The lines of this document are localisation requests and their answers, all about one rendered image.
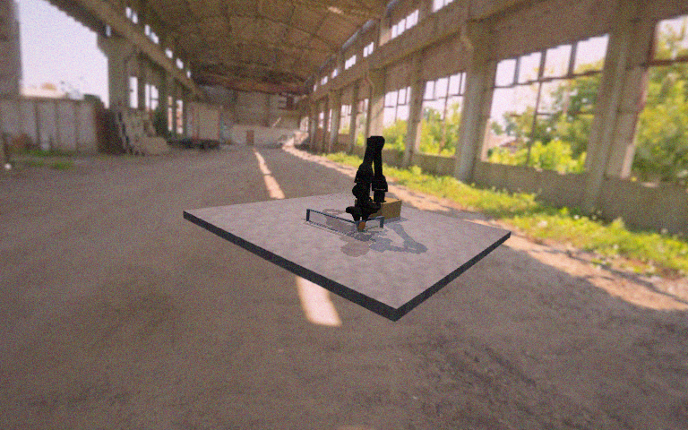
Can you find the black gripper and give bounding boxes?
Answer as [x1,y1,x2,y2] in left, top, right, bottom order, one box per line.
[346,195,371,221]

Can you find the low clear l-shaped walls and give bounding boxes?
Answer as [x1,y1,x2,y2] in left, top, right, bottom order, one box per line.
[306,210,384,236]

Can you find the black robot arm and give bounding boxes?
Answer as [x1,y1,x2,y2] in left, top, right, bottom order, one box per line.
[352,136,388,214]

